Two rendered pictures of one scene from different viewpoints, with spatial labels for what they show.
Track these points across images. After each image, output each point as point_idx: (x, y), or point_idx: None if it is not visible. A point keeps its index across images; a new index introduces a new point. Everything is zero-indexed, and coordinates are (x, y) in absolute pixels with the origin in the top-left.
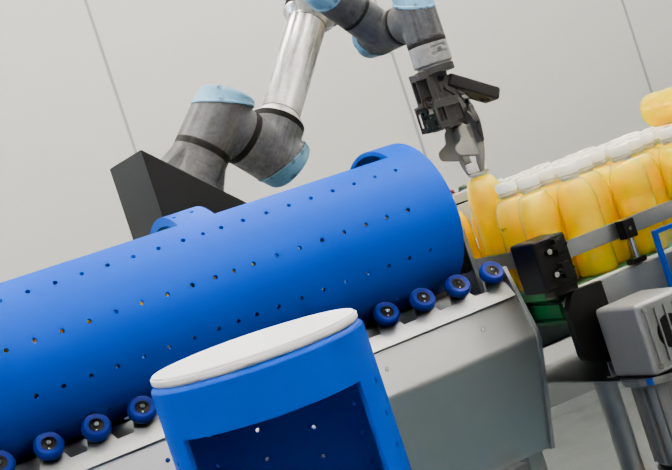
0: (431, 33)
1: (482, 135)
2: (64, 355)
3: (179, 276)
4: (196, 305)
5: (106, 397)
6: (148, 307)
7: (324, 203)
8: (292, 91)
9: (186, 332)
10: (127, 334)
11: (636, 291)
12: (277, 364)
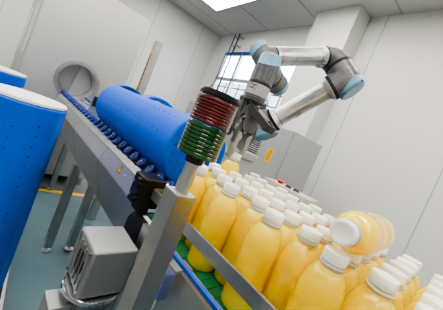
0: (253, 77)
1: (233, 138)
2: (103, 105)
3: (121, 103)
4: (117, 113)
5: (107, 123)
6: (113, 106)
7: (151, 110)
8: (282, 108)
9: (113, 119)
10: (109, 109)
11: None
12: None
